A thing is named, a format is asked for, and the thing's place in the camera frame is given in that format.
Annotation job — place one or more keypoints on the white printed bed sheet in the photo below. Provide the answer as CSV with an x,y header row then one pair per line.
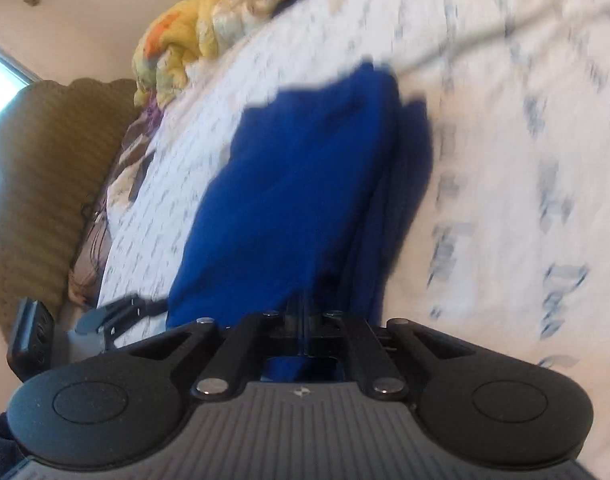
x,y
510,200

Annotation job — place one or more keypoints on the blue knit sweater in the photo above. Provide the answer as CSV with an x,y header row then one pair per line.
x,y
295,185

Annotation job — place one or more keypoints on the yellow blanket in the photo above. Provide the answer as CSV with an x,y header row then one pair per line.
x,y
185,35

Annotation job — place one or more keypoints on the brown quilted headboard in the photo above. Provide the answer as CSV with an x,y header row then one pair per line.
x,y
40,185

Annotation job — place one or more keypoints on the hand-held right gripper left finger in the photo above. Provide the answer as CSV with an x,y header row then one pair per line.
x,y
280,332

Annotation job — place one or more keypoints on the cream satin cloth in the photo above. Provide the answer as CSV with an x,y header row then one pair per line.
x,y
240,15

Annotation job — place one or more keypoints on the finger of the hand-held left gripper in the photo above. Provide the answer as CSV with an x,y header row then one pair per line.
x,y
125,310

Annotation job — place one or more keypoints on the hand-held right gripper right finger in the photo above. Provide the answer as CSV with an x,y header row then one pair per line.
x,y
327,332

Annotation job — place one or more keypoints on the brown patterned pillow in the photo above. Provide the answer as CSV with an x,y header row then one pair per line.
x,y
120,180

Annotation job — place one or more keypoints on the bright window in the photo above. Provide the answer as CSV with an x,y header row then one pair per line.
x,y
0,105

